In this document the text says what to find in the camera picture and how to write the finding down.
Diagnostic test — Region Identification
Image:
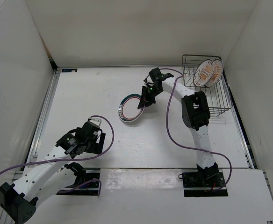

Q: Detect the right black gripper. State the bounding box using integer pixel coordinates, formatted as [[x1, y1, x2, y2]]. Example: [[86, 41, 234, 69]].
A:
[[137, 86, 162, 110]]

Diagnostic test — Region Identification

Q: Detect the green red rimmed plate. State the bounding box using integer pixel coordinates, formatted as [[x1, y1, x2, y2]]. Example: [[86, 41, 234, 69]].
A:
[[118, 93, 144, 123]]

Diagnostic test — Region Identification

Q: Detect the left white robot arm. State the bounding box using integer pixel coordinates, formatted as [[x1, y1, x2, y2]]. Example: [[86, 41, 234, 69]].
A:
[[0, 116, 106, 224]]

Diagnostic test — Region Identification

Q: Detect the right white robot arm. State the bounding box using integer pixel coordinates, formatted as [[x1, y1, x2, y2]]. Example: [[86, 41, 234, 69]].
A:
[[137, 68, 219, 187]]

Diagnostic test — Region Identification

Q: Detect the orange pattern plate front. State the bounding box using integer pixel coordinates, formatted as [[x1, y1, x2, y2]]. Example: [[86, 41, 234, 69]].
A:
[[193, 59, 214, 87]]

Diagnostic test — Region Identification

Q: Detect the orange pattern plate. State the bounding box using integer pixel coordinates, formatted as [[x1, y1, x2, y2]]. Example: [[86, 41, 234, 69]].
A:
[[193, 59, 214, 87], [205, 59, 224, 88]]

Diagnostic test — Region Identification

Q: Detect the small black label sticker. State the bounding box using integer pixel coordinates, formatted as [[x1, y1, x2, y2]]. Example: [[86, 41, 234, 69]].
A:
[[61, 69, 78, 73]]

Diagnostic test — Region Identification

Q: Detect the orange pattern plate rear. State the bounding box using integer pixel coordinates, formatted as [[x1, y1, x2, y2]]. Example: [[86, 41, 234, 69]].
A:
[[205, 59, 224, 88]]

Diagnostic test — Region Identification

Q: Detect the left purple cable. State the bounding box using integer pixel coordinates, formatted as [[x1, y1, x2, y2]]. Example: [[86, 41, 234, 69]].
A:
[[0, 116, 115, 201]]

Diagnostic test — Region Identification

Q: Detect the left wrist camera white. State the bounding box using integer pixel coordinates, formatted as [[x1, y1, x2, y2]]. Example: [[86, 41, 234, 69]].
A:
[[88, 117, 102, 127]]

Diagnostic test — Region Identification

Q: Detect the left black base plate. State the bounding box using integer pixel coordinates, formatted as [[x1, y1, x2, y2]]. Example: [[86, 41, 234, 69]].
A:
[[56, 169, 101, 196]]

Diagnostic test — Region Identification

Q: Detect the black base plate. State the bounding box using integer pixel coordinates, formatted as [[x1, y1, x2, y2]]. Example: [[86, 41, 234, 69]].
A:
[[178, 172, 228, 197], [56, 169, 101, 196]]

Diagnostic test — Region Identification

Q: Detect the black wire dish rack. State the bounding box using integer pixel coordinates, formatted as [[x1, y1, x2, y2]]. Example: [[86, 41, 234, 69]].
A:
[[182, 54, 232, 116]]

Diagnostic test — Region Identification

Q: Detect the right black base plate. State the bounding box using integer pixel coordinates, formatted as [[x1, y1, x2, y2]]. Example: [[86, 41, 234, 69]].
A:
[[178, 172, 228, 197]]

